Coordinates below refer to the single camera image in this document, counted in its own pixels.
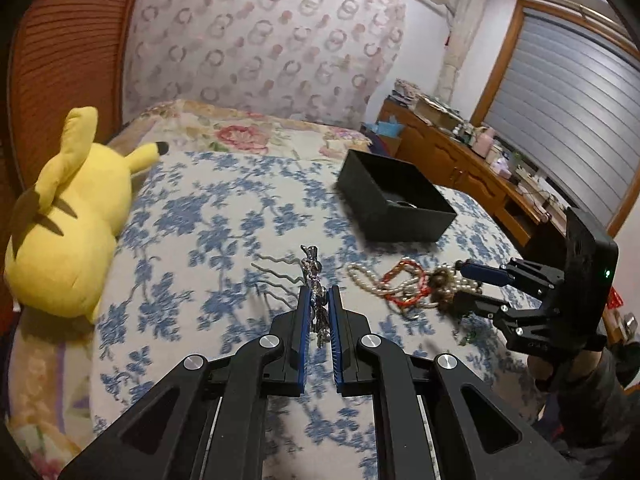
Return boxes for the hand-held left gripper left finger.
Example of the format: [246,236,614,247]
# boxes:
[60,286,307,480]

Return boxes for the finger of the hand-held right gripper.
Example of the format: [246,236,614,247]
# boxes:
[455,258,567,303]
[447,290,546,332]

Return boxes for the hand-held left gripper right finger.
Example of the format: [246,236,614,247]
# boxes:
[327,286,581,480]

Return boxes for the brown wooden bead bracelet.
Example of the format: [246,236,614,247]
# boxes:
[430,265,482,313]

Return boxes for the green bead bracelet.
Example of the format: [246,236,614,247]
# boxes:
[452,327,483,347]

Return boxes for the white pearl necklace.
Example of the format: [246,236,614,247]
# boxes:
[348,261,483,312]

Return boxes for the silver ornate hair pin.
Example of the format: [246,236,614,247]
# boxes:
[250,245,333,348]

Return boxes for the red coral bead bracelet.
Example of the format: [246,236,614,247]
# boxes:
[381,257,432,309]

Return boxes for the black jewelry box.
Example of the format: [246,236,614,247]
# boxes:
[336,149,458,243]

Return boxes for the person's right forearm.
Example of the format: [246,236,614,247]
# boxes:
[530,345,640,467]

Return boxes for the wooden cabinet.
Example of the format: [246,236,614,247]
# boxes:
[380,99,566,250]

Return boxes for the pink thermos jug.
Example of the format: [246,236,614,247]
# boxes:
[472,127,496,157]

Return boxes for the blue floral blanket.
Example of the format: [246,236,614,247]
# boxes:
[90,150,551,480]

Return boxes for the dark blue blanket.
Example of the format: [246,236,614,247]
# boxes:
[369,134,402,158]

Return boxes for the cardboard box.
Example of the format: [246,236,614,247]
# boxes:
[415,96,463,129]

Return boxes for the grey window blind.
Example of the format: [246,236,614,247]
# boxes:
[482,7,640,231]

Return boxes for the stack of patterned books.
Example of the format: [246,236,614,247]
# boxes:
[392,79,426,109]

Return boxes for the pink flower quilt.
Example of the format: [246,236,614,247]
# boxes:
[7,99,373,480]

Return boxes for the tied white curtain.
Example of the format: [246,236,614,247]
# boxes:
[437,0,488,107]

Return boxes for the yellow plush toy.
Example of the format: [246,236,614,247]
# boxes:
[4,106,170,320]

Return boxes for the sheer circle pattern curtain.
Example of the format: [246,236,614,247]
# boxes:
[122,0,408,131]

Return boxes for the wooden louvered wardrobe door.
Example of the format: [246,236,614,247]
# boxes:
[7,0,151,188]

